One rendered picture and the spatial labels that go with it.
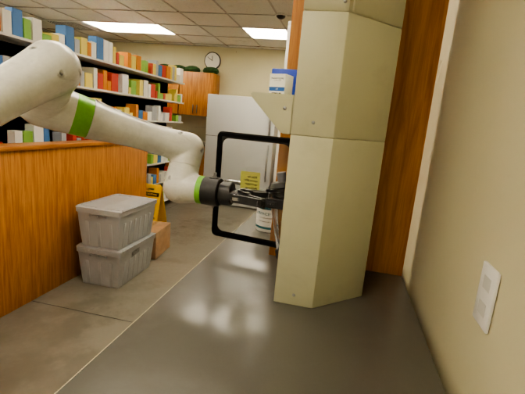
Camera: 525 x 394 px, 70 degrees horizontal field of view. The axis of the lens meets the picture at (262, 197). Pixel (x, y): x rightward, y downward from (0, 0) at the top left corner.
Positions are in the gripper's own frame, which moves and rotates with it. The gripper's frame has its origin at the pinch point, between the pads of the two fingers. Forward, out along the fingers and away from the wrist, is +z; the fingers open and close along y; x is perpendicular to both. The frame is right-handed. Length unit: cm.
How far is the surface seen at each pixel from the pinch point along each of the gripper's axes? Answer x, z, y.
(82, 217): 65, -178, 138
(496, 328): 7, 46, -47
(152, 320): 26, -23, -37
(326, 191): -7.4, 13.2, -15.5
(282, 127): -22.8, -0.2, -15.5
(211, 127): -6, -198, 473
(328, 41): -44.4, 8.9, -15.5
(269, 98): -29.8, -4.5, -15.5
